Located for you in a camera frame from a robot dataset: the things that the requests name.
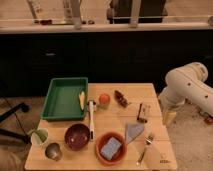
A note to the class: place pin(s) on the green plastic tray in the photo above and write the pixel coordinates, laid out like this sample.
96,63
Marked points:
62,100

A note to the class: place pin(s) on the blue sponge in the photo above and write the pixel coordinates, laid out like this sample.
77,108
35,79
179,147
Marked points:
110,148

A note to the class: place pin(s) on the silver fork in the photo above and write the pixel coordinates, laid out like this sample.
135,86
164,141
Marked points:
148,141

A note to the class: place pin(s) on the small metal cup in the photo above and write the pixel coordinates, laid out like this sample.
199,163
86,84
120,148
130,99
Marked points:
53,151

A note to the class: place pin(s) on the white green mug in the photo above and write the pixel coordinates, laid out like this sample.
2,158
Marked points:
38,137

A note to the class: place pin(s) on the black office chair base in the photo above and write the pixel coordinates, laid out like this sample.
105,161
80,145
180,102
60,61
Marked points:
9,118

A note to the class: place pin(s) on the orange ball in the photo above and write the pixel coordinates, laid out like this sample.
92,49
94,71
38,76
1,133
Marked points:
104,99

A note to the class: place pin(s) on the orange terracotta bowl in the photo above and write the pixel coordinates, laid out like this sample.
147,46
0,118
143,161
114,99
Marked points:
118,157

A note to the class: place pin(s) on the brown pine cone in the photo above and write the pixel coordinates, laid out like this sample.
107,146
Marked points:
119,97

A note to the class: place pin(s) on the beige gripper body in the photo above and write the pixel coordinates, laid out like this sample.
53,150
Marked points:
168,117

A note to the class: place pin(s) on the yellow banana piece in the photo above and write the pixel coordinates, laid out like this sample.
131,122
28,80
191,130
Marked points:
82,99

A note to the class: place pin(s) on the purple bowl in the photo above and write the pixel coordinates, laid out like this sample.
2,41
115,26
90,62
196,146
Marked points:
77,136

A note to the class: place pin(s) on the grey blue towel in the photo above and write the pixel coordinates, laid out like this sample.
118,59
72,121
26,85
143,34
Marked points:
132,131

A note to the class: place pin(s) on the brown wooden block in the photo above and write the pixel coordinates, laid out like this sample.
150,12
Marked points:
143,113

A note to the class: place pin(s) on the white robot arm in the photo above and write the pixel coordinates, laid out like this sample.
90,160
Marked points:
186,82

